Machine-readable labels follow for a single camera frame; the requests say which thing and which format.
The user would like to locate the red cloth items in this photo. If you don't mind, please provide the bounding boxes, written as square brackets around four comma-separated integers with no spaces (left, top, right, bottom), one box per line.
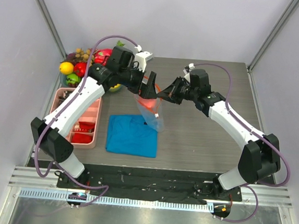
[71,121,95,144]

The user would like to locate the brown longan bunch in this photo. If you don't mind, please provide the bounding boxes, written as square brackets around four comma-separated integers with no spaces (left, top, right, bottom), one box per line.
[75,48,94,63]

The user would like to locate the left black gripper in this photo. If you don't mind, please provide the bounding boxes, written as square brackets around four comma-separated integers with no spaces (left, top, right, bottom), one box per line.
[116,61,160,100]

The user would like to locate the purple onion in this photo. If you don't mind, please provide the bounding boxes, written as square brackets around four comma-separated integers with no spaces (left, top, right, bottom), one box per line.
[66,53,76,62]

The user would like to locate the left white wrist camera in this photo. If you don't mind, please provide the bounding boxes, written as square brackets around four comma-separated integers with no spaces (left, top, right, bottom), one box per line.
[134,45,153,73]

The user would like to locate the teal fruit bowl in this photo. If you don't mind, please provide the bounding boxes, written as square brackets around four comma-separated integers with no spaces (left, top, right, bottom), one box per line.
[59,54,126,94]

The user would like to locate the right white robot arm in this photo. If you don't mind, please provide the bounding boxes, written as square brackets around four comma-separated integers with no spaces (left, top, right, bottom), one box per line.
[157,69,280,199]

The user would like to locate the dark rolled socks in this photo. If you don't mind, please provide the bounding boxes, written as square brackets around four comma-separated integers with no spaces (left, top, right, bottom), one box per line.
[57,90,72,106]

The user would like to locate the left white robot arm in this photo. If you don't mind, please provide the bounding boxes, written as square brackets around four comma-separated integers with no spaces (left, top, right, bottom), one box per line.
[31,46,157,189]

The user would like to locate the red bell pepper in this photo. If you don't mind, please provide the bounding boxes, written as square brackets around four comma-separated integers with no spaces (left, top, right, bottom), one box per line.
[74,62,87,78]

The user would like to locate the pink divided organizer tray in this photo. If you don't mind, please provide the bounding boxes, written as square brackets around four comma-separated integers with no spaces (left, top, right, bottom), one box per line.
[50,87,102,149]

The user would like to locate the green striped melon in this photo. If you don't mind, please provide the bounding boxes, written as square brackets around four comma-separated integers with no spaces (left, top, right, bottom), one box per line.
[65,73,81,88]

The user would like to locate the pink dragon fruit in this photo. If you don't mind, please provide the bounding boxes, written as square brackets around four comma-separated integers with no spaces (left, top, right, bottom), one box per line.
[94,49,113,66]

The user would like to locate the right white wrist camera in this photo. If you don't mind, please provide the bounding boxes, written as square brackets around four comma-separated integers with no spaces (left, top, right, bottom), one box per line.
[183,63,195,82]

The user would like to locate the blue folded cloth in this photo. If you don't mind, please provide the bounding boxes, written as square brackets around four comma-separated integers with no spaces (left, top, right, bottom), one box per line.
[105,114,158,158]

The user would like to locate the clear zip top bag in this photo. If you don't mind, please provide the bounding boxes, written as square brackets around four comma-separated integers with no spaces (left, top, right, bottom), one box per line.
[134,94,164,132]

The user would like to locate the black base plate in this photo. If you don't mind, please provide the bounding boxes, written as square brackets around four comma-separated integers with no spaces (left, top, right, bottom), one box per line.
[24,156,245,210]

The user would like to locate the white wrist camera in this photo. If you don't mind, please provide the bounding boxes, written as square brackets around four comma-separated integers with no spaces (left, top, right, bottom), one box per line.
[183,63,195,82]
[134,45,153,73]

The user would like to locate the pink peach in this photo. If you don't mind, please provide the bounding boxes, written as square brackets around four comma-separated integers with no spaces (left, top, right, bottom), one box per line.
[138,98,157,111]

